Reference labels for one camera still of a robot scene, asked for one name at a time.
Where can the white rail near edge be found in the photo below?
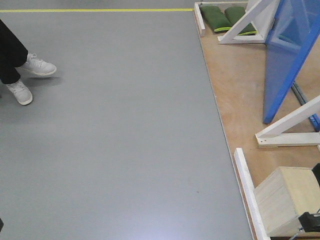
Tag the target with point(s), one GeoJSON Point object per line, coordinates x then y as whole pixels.
{"type": "Point", "coordinates": [247, 188]}

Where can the white sneaker lower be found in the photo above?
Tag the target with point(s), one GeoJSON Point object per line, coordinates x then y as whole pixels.
{"type": "Point", "coordinates": [21, 93]}

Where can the white rail far edge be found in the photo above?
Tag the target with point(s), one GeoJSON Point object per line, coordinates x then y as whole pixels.
{"type": "Point", "coordinates": [199, 19]}

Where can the white door frame near brace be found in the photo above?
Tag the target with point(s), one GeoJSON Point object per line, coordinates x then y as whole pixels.
{"type": "Point", "coordinates": [275, 135]}

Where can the white sneaker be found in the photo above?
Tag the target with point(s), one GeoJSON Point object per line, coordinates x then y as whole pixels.
{"type": "Point", "coordinates": [38, 66]}
{"type": "Point", "coordinates": [21, 93]}

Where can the white door frame far brace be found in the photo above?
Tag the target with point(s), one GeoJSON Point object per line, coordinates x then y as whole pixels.
{"type": "Point", "coordinates": [259, 13]}

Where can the plywood base platform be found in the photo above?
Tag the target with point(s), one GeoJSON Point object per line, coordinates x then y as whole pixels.
{"type": "Point", "coordinates": [237, 76]}

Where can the white door frame brace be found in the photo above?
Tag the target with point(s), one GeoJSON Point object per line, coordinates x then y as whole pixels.
{"type": "Point", "coordinates": [259, 13]}
{"type": "Point", "coordinates": [275, 135]}

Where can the light wooden box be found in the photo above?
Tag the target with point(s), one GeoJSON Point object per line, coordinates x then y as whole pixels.
{"type": "Point", "coordinates": [284, 196]}

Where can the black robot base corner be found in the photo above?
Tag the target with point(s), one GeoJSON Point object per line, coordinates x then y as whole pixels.
{"type": "Point", "coordinates": [1, 224]}

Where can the white rail edge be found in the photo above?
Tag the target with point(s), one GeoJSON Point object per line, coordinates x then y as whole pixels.
{"type": "Point", "coordinates": [199, 19]}
{"type": "Point", "coordinates": [247, 188]}

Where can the right green sandbag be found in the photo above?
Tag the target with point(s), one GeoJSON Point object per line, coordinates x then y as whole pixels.
{"type": "Point", "coordinates": [234, 14]}

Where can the person's black trouser legs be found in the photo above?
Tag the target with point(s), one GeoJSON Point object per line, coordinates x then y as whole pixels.
{"type": "Point", "coordinates": [13, 54]}

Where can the green sandbag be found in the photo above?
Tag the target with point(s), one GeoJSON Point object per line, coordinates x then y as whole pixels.
{"type": "Point", "coordinates": [234, 14]}
{"type": "Point", "coordinates": [215, 18]}

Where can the white sneaker upper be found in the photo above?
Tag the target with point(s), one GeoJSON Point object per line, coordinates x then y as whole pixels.
{"type": "Point", "coordinates": [38, 66]}

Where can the left green sandbag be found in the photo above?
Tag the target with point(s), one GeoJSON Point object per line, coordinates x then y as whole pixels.
{"type": "Point", "coordinates": [215, 18]}

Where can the blue door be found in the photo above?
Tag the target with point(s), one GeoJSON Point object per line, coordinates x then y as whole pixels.
{"type": "Point", "coordinates": [295, 29]}

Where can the black robot part with cable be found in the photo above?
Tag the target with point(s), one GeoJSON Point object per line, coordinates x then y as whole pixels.
{"type": "Point", "coordinates": [310, 222]}

